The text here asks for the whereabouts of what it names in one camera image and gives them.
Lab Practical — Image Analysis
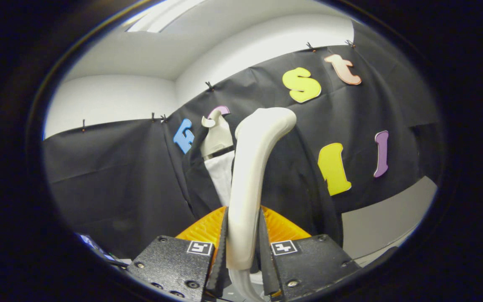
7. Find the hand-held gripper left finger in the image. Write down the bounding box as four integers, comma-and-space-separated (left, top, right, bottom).
126, 206, 229, 300

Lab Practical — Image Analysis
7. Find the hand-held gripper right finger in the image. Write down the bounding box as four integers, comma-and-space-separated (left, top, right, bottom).
258, 206, 361, 300

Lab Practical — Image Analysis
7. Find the black suit jacket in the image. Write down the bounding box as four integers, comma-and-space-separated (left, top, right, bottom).
182, 122, 345, 248

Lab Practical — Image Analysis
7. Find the white mannequin torso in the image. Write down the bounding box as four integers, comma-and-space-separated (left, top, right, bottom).
200, 110, 236, 207

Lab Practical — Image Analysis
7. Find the grey cabinet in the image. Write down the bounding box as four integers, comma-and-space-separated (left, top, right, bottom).
342, 176, 439, 267

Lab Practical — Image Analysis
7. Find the black backdrop cloth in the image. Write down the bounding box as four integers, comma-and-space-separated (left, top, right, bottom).
42, 31, 447, 260

